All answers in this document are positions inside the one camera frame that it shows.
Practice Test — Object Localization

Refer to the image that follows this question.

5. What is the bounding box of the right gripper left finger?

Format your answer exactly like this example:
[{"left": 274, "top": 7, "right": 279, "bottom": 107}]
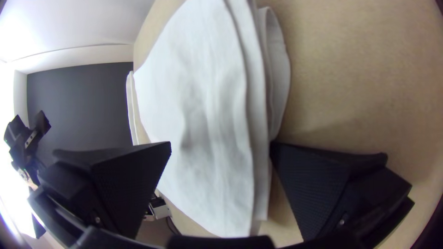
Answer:
[{"left": 27, "top": 141, "right": 173, "bottom": 243}]

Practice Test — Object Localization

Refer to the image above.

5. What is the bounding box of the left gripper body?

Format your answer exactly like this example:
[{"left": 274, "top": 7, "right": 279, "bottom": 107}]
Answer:
[{"left": 4, "top": 130, "right": 38, "bottom": 165}]

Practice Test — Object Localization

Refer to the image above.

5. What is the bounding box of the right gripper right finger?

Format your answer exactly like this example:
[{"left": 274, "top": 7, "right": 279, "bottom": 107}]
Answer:
[{"left": 269, "top": 141, "right": 415, "bottom": 242}]

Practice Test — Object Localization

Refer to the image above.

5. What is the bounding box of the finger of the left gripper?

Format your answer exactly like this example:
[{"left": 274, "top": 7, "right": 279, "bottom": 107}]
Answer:
[
  {"left": 4, "top": 115, "right": 29, "bottom": 138},
  {"left": 34, "top": 110, "right": 52, "bottom": 136}
]

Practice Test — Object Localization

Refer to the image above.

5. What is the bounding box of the white t-shirt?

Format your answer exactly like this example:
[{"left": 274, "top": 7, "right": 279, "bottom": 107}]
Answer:
[{"left": 125, "top": 0, "right": 291, "bottom": 239}]

